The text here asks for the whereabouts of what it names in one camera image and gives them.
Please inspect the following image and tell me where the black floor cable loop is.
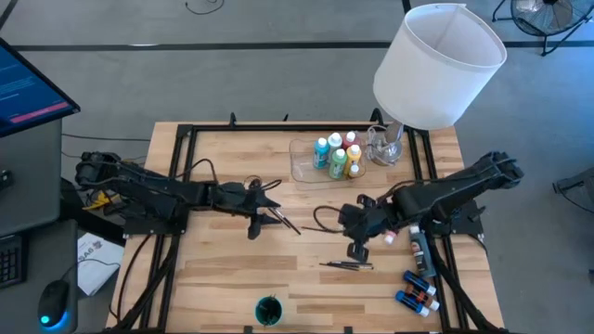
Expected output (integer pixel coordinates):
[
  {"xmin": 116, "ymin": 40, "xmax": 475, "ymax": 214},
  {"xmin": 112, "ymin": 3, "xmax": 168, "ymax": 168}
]
[{"xmin": 184, "ymin": 0, "xmax": 226, "ymax": 17}]

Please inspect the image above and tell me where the clear bundled lamp cord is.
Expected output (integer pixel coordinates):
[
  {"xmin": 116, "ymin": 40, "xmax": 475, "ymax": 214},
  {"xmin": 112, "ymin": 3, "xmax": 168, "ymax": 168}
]
[{"xmin": 365, "ymin": 123, "xmax": 391, "ymax": 163}]

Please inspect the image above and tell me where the table lamp white shade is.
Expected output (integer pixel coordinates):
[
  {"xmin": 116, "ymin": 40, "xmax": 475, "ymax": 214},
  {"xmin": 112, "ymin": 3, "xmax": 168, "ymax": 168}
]
[{"xmin": 372, "ymin": 2, "xmax": 509, "ymax": 167}]

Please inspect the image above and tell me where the green plastic cup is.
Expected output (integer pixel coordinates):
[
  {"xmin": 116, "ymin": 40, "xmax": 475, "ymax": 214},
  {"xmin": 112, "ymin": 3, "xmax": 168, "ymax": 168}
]
[{"xmin": 253, "ymin": 294, "xmax": 284, "ymax": 328}]

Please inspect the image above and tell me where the yellow cable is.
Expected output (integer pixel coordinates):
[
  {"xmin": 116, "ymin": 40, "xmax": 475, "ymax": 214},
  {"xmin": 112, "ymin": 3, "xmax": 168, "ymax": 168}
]
[{"xmin": 84, "ymin": 159, "xmax": 136, "ymax": 211}]

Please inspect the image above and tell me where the small blue paint bottle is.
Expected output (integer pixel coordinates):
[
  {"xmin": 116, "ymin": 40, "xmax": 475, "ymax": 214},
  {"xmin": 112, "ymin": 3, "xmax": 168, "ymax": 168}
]
[
  {"xmin": 402, "ymin": 269, "xmax": 438, "ymax": 297},
  {"xmin": 394, "ymin": 289, "xmax": 431, "ymax": 319}
]

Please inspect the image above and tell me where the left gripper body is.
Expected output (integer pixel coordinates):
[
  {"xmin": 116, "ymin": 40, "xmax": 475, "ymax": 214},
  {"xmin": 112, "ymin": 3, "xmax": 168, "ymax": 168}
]
[{"xmin": 207, "ymin": 178, "xmax": 268, "ymax": 241}]

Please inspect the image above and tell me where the large yellow paint bottle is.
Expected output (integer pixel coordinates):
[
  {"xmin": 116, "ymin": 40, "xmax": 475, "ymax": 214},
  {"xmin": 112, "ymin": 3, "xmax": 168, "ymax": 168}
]
[{"xmin": 343, "ymin": 144, "xmax": 363, "ymax": 177}]

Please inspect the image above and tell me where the white paint bottle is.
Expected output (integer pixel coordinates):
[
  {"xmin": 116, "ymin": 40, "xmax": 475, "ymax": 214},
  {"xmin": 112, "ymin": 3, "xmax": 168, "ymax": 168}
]
[{"xmin": 327, "ymin": 132, "xmax": 343, "ymax": 161}]

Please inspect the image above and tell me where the black equipment leg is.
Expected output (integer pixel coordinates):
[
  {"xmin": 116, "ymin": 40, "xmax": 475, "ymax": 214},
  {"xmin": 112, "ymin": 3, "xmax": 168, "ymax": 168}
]
[{"xmin": 551, "ymin": 165, "xmax": 594, "ymax": 201}]

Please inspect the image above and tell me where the computer monitor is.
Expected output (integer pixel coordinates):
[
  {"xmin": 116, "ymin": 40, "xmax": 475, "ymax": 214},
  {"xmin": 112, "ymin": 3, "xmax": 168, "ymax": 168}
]
[{"xmin": 0, "ymin": 36, "xmax": 82, "ymax": 139}]

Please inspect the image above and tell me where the black computer mouse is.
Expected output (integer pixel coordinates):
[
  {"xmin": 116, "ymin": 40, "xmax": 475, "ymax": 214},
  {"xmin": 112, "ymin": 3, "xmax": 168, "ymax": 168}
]
[{"xmin": 36, "ymin": 278, "xmax": 71, "ymax": 331}]

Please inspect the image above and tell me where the black aluminium table frame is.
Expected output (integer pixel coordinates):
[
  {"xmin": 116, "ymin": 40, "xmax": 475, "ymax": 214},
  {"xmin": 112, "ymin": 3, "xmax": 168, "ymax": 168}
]
[{"xmin": 109, "ymin": 109, "xmax": 511, "ymax": 334}]

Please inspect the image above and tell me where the small brown paint bottle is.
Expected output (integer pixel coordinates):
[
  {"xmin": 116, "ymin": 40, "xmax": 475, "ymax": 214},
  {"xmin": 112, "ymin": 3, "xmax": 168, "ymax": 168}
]
[{"xmin": 405, "ymin": 283, "xmax": 441, "ymax": 313}]

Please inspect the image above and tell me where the teal paint bottle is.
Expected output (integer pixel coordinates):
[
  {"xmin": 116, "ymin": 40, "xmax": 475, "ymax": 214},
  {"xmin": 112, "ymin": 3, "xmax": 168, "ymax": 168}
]
[{"xmin": 312, "ymin": 136, "xmax": 330, "ymax": 171}]

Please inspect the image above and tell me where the grey desk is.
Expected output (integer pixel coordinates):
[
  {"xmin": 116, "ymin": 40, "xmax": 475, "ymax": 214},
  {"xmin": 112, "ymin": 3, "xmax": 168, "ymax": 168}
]
[{"xmin": 0, "ymin": 118, "xmax": 80, "ymax": 334}]

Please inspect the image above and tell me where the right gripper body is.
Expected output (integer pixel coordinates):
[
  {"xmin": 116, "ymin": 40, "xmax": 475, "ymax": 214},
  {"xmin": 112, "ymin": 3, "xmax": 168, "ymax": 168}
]
[{"xmin": 341, "ymin": 194, "xmax": 395, "ymax": 263}]

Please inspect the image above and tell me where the white paper booklet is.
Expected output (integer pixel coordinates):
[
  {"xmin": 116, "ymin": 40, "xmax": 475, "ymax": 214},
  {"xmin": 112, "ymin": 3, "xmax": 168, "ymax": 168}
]
[{"xmin": 76, "ymin": 230, "xmax": 125, "ymax": 297}]

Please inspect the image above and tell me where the black floor fan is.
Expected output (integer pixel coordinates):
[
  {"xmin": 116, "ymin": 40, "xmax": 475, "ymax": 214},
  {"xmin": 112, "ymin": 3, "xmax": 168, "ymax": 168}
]
[{"xmin": 491, "ymin": 0, "xmax": 594, "ymax": 58}]

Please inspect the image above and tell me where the black keyboard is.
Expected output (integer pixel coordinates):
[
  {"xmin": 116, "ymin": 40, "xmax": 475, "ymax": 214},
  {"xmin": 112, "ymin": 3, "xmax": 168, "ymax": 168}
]
[{"xmin": 0, "ymin": 233, "xmax": 28, "ymax": 289}]

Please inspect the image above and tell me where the clear plastic bin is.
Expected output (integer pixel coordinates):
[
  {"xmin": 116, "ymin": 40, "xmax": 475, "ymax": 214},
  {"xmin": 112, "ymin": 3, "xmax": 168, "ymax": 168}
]
[{"xmin": 288, "ymin": 132, "xmax": 368, "ymax": 191}]

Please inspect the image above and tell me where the green paint bottle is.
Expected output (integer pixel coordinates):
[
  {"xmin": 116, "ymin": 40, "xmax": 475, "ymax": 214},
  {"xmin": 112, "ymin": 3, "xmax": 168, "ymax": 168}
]
[{"xmin": 328, "ymin": 148, "xmax": 348, "ymax": 181}]

